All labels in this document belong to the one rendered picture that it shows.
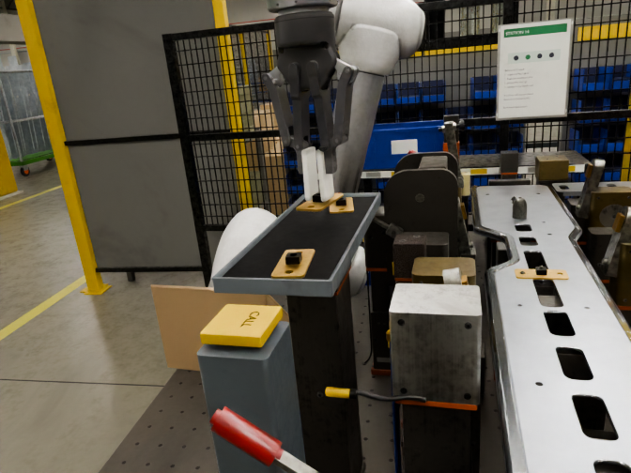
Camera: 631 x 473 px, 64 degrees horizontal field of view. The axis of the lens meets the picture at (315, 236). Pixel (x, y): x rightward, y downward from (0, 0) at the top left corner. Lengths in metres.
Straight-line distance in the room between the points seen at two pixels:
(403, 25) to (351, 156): 0.30
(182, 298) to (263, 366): 0.77
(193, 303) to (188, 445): 0.31
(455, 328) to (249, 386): 0.24
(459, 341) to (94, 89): 3.14
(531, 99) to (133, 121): 2.36
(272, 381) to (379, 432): 0.60
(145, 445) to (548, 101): 1.58
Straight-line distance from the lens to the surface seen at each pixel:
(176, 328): 1.27
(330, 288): 0.53
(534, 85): 1.90
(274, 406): 0.48
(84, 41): 3.51
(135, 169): 3.46
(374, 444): 1.02
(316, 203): 0.69
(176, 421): 1.16
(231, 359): 0.47
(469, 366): 0.60
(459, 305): 0.59
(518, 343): 0.75
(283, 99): 0.70
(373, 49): 1.17
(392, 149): 1.73
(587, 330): 0.80
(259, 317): 0.48
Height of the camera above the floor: 1.38
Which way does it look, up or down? 19 degrees down
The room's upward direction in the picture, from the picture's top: 5 degrees counter-clockwise
